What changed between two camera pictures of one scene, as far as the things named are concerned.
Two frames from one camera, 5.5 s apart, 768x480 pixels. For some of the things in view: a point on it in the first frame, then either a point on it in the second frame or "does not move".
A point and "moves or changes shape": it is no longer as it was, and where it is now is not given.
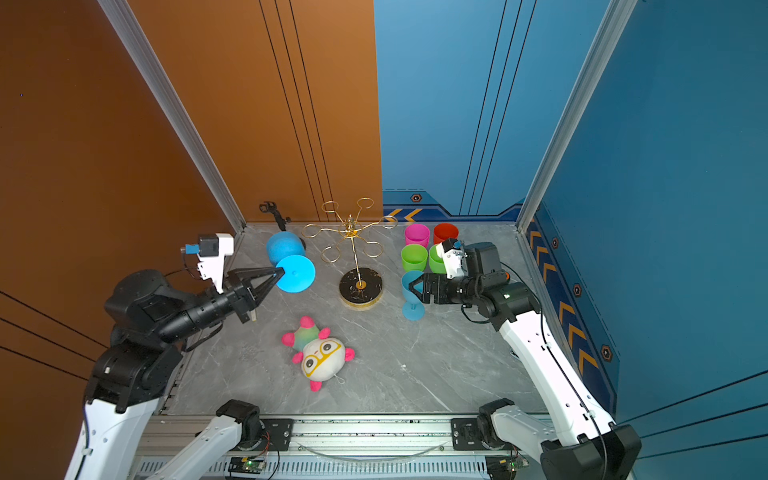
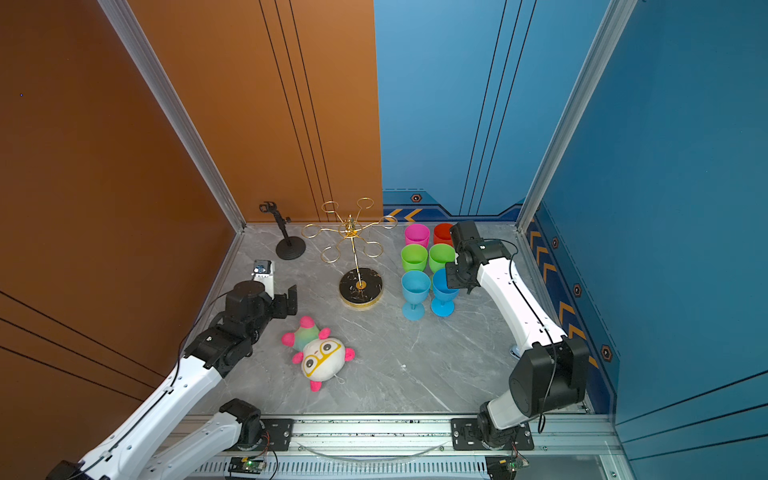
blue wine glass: [287, 250] moves or changes shape
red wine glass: [445, 231] does not move
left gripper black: [241, 293] → [280, 301]
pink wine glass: [417, 234] does not move
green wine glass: [436, 263] does not move
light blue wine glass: [413, 308] does not move
